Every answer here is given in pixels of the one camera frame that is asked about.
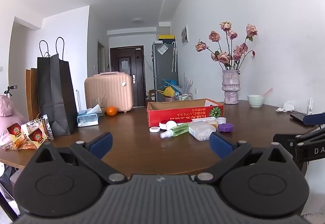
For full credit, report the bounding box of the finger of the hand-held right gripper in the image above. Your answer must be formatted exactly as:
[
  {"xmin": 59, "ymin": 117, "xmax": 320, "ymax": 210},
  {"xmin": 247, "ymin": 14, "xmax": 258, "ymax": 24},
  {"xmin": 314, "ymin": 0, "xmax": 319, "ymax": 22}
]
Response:
[
  {"xmin": 273, "ymin": 131, "xmax": 325, "ymax": 147},
  {"xmin": 303, "ymin": 112, "xmax": 325, "ymax": 126}
]

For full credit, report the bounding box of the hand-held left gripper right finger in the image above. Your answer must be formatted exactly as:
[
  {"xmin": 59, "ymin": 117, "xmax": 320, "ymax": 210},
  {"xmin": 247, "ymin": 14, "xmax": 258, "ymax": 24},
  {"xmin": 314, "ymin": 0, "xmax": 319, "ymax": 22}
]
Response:
[{"xmin": 197, "ymin": 132, "xmax": 292, "ymax": 185}]

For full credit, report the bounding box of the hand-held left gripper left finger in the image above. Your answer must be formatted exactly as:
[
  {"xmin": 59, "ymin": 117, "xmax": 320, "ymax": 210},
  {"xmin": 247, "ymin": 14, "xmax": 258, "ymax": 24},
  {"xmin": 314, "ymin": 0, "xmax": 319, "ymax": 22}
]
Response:
[{"xmin": 33, "ymin": 132, "xmax": 127, "ymax": 185}]

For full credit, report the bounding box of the purple notched lid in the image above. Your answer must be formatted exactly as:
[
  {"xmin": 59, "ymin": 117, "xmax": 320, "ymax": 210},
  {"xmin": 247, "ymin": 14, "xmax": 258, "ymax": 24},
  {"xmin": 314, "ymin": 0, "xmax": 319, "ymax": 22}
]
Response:
[{"xmin": 218, "ymin": 123, "xmax": 233, "ymax": 133}]

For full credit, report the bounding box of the translucent plastic container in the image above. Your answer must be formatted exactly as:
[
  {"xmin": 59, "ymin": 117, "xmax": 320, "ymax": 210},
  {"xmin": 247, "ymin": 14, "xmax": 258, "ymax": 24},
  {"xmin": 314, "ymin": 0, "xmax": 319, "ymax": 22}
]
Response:
[{"xmin": 188, "ymin": 121, "xmax": 216, "ymax": 141}]

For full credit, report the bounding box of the green spray bottle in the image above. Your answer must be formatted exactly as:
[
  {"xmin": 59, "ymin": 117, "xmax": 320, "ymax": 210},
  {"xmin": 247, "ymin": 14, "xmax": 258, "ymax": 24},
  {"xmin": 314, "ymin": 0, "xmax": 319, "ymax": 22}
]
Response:
[{"xmin": 160, "ymin": 123, "xmax": 191, "ymax": 139}]

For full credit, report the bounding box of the red cardboard box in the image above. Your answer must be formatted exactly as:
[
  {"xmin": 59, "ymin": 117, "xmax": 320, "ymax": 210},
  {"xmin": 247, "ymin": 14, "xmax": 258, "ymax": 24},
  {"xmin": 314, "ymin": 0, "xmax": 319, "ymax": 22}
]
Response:
[{"xmin": 147, "ymin": 98, "xmax": 224, "ymax": 127}]

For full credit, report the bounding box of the black flat device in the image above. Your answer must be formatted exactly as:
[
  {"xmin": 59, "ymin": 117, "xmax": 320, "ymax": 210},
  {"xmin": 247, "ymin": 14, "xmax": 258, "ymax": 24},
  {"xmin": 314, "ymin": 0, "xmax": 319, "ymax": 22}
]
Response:
[{"xmin": 290, "ymin": 112, "xmax": 305, "ymax": 125}]

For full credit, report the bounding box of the blue tissue box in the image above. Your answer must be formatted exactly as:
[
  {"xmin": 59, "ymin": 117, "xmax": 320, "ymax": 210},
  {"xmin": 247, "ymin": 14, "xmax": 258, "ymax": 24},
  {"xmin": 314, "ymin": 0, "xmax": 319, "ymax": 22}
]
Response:
[{"xmin": 77, "ymin": 104, "xmax": 102, "ymax": 127}]

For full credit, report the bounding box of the crumpled white tissue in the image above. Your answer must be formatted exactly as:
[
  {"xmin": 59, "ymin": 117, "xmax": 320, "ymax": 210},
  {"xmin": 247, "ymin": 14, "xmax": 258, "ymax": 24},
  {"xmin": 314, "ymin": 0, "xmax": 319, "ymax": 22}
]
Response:
[{"xmin": 276, "ymin": 101, "xmax": 295, "ymax": 113}]

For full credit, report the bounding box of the clear glass cup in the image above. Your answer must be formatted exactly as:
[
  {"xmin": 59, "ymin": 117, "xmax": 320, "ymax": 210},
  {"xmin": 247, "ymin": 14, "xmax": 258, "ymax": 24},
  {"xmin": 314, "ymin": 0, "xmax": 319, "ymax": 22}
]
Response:
[{"xmin": 91, "ymin": 97, "xmax": 106, "ymax": 116}]

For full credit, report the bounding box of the pale green bowl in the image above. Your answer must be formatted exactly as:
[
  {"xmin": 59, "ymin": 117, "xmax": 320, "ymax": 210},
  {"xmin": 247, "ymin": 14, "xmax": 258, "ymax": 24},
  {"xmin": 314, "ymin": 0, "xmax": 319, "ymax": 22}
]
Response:
[{"xmin": 247, "ymin": 95, "xmax": 265, "ymax": 108}]

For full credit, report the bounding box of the pink hard suitcase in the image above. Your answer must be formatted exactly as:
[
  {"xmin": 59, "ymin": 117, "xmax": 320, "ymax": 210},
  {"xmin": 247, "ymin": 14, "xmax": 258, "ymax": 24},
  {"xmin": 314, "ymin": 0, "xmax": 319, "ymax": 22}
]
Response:
[{"xmin": 84, "ymin": 72, "xmax": 134, "ymax": 113}]

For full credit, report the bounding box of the silver foil packet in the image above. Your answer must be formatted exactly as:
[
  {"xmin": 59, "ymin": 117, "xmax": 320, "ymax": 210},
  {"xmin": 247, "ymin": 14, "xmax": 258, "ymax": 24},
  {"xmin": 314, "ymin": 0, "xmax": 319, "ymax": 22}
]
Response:
[{"xmin": 41, "ymin": 114, "xmax": 54, "ymax": 141}]

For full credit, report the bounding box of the pink textured vase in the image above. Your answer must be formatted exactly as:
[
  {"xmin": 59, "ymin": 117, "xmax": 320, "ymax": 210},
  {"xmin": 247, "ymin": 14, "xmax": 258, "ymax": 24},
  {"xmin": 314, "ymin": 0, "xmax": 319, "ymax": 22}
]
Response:
[{"xmin": 222, "ymin": 69, "xmax": 240, "ymax": 105}]

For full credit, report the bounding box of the storage trolley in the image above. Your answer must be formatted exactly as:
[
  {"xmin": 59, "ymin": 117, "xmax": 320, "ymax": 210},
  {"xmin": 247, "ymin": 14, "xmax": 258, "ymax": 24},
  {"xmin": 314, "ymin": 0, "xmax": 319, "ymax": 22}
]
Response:
[{"xmin": 175, "ymin": 91, "xmax": 193, "ymax": 101}]

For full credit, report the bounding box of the black paper bag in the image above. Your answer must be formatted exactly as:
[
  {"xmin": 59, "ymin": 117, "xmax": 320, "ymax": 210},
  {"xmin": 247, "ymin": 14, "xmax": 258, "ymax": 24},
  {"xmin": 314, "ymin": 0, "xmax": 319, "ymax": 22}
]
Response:
[{"xmin": 37, "ymin": 37, "xmax": 78, "ymax": 136}]

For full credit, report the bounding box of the red label snack packet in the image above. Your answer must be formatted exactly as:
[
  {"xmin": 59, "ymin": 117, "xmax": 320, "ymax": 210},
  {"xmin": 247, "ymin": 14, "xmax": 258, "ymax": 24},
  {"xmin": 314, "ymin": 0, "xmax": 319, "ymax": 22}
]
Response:
[
  {"xmin": 22, "ymin": 117, "xmax": 47, "ymax": 150},
  {"xmin": 5, "ymin": 121, "xmax": 29, "ymax": 150}
]

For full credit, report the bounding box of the white feather decoration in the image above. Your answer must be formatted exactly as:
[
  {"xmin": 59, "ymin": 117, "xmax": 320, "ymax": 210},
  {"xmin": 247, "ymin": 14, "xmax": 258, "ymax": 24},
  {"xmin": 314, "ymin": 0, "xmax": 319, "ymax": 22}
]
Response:
[{"xmin": 181, "ymin": 73, "xmax": 191, "ymax": 94}]

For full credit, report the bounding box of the dark brown entrance door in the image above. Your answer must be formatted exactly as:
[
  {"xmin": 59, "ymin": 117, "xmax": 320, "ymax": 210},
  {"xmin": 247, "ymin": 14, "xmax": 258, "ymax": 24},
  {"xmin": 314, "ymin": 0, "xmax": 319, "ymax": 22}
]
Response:
[{"xmin": 110, "ymin": 46, "xmax": 146, "ymax": 108}]

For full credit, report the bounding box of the yellow plastic item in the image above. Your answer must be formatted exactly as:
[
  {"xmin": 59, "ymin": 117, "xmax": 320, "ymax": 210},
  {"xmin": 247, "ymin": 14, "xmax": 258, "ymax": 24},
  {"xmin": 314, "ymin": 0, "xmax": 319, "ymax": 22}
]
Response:
[{"xmin": 157, "ymin": 87, "xmax": 176, "ymax": 98}]

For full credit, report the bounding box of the blue plastic item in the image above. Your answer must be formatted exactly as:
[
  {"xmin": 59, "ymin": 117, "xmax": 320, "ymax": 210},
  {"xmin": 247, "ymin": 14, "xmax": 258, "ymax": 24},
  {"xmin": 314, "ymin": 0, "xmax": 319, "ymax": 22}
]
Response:
[{"xmin": 161, "ymin": 79, "xmax": 179, "ymax": 90}]

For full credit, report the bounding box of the brown paper bag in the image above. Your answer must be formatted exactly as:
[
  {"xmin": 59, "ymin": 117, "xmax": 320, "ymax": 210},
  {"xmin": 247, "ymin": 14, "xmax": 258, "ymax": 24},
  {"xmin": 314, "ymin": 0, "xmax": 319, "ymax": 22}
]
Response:
[{"xmin": 25, "ymin": 68, "xmax": 41, "ymax": 122}]

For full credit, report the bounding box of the side room door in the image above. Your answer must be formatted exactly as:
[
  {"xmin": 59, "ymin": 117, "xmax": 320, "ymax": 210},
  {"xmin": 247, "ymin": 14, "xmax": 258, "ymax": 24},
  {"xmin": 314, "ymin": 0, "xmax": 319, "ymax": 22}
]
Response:
[{"xmin": 97, "ymin": 39, "xmax": 106, "ymax": 75}]

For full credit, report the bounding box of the grey refrigerator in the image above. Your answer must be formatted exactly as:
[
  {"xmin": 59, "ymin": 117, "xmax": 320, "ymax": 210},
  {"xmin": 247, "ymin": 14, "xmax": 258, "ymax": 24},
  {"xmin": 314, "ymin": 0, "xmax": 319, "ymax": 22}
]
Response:
[{"xmin": 152, "ymin": 41, "xmax": 179, "ymax": 102}]

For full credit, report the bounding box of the pink cushion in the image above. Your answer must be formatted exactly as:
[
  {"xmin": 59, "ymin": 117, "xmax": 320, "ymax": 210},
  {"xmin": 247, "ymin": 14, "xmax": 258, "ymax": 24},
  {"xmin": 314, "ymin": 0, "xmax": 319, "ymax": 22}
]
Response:
[{"xmin": 0, "ymin": 95, "xmax": 26, "ymax": 147}]

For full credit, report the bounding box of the clear folded umbrella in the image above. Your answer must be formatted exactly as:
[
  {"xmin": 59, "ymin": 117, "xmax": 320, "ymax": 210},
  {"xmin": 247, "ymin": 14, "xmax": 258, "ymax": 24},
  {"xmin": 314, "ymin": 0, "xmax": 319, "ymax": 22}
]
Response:
[{"xmin": 171, "ymin": 41, "xmax": 177, "ymax": 73}]

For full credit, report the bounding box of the small camera tripod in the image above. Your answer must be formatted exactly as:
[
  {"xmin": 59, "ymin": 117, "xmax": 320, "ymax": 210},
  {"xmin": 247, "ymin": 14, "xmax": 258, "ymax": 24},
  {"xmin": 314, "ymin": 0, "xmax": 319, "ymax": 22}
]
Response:
[{"xmin": 4, "ymin": 84, "xmax": 18, "ymax": 98}]

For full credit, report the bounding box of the white wall panel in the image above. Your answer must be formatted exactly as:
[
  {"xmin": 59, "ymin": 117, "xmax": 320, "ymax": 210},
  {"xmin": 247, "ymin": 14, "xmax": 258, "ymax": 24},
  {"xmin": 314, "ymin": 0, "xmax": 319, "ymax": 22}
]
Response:
[{"xmin": 181, "ymin": 24, "xmax": 190, "ymax": 45}]

